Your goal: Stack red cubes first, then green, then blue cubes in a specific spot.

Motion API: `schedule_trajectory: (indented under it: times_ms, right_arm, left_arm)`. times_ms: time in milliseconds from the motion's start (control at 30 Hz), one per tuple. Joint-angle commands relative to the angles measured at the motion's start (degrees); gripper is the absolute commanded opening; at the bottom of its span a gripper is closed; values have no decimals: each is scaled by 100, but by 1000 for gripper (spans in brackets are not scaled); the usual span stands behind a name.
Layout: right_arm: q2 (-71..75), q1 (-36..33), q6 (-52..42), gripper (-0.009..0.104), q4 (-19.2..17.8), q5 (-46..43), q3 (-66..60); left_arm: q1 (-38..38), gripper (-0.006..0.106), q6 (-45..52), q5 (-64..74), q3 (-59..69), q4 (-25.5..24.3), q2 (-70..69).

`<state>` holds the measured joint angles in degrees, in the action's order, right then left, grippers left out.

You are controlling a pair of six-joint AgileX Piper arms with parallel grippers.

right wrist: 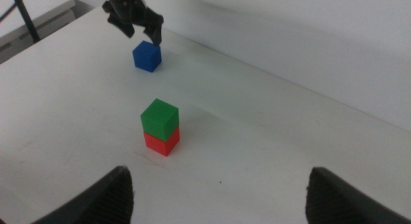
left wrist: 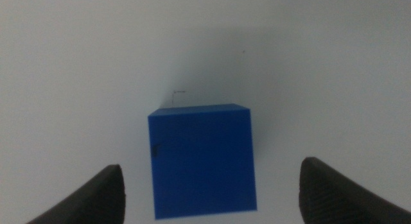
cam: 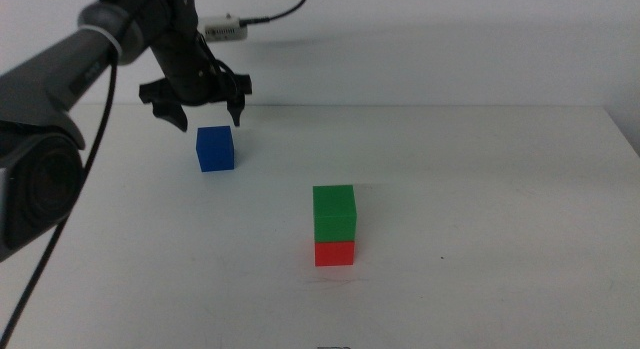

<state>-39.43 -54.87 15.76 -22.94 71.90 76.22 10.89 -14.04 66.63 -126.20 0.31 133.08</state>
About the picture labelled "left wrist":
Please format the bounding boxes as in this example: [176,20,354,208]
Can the blue cube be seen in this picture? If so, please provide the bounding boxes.
[147,103,258,221]

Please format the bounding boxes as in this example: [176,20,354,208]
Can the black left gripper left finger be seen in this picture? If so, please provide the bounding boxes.
[27,164,127,224]

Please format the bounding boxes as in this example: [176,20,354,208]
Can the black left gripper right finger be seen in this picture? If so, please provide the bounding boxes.
[298,156,411,224]

